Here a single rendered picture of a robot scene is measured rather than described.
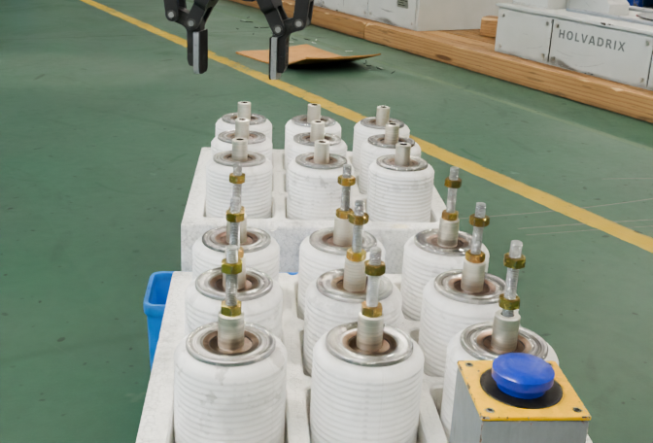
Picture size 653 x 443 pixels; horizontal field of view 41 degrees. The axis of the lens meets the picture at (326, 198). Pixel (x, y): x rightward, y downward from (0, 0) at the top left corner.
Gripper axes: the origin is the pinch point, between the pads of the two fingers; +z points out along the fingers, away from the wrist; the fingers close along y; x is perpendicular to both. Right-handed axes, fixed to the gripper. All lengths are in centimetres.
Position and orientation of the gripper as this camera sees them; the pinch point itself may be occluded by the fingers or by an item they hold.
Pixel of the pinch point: (237, 60)
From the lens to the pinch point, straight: 79.1
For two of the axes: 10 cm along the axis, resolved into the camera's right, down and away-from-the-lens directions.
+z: -0.5, 9.4, 3.3
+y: -9.8, -1.0, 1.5
